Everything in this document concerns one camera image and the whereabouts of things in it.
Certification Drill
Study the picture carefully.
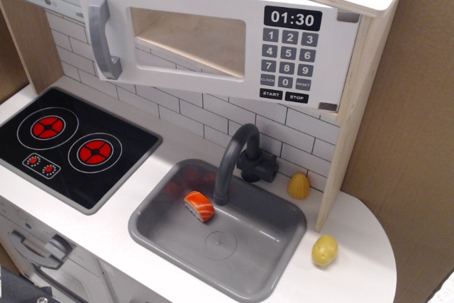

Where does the white toy microwave door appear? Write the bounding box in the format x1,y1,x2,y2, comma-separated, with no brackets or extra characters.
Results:
79,0,360,112

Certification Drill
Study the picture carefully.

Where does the dark grey toy faucet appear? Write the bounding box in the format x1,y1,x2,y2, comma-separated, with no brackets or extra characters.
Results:
214,123,279,206

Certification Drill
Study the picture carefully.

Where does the salmon sushi toy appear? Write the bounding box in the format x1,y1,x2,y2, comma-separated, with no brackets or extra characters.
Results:
184,191,215,222

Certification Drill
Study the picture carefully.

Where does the yellow shell pasta toy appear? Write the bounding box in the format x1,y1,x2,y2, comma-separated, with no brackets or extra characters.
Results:
287,173,310,200

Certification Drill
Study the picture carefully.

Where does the grey toy sink basin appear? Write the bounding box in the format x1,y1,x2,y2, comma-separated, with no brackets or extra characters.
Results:
128,159,306,302

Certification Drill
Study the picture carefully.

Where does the yellow potato toy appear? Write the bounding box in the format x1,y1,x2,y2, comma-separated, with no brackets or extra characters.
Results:
311,235,338,266

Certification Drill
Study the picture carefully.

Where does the black toy stove top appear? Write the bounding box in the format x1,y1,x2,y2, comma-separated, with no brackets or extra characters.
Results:
1,87,162,215

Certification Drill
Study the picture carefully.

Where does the brown cardboard panel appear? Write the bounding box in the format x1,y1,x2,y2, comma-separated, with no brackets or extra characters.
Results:
342,0,453,302

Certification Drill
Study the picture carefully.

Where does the grey oven door handle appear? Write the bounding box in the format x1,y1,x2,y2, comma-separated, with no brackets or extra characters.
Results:
8,230,72,270

